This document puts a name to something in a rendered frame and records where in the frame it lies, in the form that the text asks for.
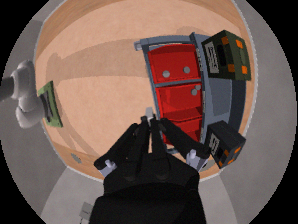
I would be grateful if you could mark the red bin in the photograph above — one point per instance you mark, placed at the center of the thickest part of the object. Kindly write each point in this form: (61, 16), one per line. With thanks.
(174, 58)
(192, 127)
(178, 103)

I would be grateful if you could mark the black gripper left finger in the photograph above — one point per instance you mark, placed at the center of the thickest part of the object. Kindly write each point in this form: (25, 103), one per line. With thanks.
(125, 148)

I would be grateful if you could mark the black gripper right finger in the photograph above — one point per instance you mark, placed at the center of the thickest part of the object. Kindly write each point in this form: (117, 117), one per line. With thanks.
(195, 153)

